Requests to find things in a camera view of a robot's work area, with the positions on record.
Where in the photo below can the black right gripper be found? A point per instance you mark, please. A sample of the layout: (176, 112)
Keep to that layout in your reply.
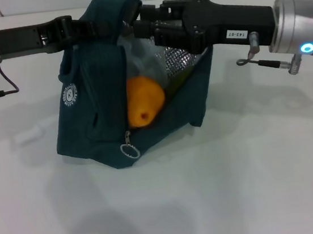
(227, 22)

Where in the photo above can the dark teal insulated lunch bag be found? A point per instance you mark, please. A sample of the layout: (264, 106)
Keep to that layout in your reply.
(97, 101)

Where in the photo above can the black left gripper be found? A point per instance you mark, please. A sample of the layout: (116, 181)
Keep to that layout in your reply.
(21, 40)

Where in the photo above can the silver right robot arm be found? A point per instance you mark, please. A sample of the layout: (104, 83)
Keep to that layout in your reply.
(300, 28)

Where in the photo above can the green cucumber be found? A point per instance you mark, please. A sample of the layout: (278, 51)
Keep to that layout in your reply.
(179, 84)

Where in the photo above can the orange yellow pear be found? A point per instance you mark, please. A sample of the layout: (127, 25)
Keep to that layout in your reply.
(146, 101)

